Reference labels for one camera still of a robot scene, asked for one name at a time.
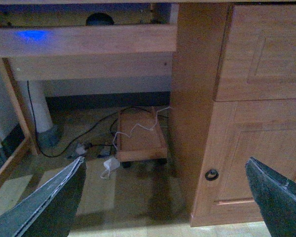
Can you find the dark grey computer mouse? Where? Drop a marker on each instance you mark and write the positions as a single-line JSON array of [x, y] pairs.
[[98, 18]]

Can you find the wooden rolling computer stand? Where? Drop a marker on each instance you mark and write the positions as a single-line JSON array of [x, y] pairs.
[[139, 137]]

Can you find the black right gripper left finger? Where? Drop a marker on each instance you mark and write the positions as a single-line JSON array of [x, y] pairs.
[[50, 210]]

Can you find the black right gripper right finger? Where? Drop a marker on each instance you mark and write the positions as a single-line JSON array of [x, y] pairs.
[[275, 195]]

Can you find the white pipe under desk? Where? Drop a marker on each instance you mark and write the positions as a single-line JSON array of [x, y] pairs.
[[48, 133]]

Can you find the wooden desk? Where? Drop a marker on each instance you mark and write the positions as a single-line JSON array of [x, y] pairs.
[[233, 97]]

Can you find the white plug on floor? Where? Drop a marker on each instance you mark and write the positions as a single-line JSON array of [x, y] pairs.
[[80, 150]]

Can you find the black ring door pull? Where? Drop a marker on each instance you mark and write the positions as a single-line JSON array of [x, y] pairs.
[[211, 175]]

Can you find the wooden keyboard tray drawer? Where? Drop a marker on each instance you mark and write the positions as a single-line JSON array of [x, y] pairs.
[[89, 52]]

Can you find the white power adapter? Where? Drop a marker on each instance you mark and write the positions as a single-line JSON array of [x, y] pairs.
[[111, 164]]

